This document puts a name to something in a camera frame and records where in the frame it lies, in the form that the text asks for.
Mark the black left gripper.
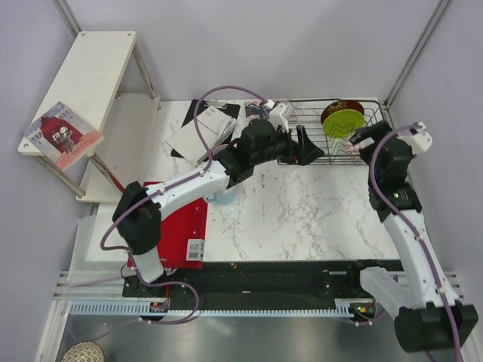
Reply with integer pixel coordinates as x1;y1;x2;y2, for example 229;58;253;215
252;124;324;167

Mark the green plate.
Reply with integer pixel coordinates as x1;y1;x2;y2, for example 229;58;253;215
322;109;365;138

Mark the light blue mug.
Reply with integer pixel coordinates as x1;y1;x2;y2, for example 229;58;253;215
205;187;237;206

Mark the pink plastic cup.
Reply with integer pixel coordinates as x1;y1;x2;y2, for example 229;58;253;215
211;143;229;156

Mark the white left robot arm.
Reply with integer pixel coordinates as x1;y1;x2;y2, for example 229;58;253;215
112;120;324;296

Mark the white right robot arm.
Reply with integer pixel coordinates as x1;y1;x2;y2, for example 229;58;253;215
345;121;478;361

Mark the red white patterned mug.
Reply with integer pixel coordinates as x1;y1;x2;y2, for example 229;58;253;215
346;133;360;158

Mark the red floral bowl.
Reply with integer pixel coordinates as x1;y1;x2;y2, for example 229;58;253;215
321;99;365;121

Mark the blue pink book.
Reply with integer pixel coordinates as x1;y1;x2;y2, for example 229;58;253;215
244;100;299;124

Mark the black clipboard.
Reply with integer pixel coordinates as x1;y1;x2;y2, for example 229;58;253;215
170;99;242;159

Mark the white paper booklet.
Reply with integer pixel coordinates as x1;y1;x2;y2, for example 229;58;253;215
166;106;232;166

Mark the red folder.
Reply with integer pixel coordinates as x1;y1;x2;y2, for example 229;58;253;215
113;182;208;280

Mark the white wooden shelf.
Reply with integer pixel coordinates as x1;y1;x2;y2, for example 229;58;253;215
17;31;161;204

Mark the red illustrated book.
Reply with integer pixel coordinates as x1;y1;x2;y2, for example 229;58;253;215
22;102;104;171

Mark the patterned round object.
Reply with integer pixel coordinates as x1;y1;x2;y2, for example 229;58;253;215
61;341;105;362

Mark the black wire dish rack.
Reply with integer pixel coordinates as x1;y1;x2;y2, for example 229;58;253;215
267;98;384;165

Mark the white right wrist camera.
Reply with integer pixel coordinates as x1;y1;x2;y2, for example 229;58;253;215
397;122;432;156

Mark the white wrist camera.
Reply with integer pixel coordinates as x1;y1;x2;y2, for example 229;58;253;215
265;100;294;131
397;122;432;156

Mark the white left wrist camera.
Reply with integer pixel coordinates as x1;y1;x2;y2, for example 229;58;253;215
265;100;294;131

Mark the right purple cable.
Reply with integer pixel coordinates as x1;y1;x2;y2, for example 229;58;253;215
368;126;465;362

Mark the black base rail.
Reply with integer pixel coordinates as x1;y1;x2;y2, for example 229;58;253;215
122;259;398;311

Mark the white cable duct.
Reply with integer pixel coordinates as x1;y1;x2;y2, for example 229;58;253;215
69;299;375;318

